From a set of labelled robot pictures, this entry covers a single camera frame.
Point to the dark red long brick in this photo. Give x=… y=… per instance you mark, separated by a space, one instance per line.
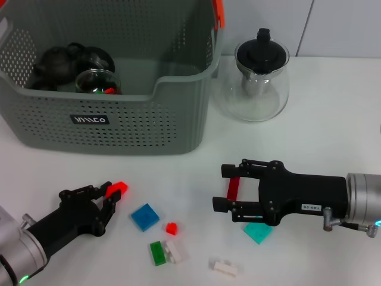
x=233 y=189

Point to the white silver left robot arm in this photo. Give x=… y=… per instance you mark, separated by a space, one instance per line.
x=18 y=256

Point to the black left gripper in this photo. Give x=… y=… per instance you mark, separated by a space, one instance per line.
x=68 y=220

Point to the glass teacup black holder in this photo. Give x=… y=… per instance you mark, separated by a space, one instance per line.
x=104 y=59
x=86 y=80

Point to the bright red curved brick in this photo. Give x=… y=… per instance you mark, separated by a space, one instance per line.
x=117 y=187

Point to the blue square brick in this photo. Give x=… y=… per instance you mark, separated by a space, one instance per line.
x=145 y=217

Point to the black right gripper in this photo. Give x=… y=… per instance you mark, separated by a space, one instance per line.
x=303 y=193

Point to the glass teapot black lid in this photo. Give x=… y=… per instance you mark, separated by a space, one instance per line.
x=262 y=53

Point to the dark clay teapot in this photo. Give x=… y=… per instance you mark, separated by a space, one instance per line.
x=55 y=62

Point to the teal square brick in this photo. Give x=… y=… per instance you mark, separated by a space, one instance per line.
x=258 y=233

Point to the white two-stud brick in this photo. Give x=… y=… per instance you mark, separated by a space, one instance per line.
x=224 y=266
x=175 y=251

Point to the small red brick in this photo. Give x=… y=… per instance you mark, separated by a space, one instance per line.
x=172 y=228
x=110 y=90

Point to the grey-green perforated storage bin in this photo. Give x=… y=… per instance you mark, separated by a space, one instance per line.
x=134 y=128

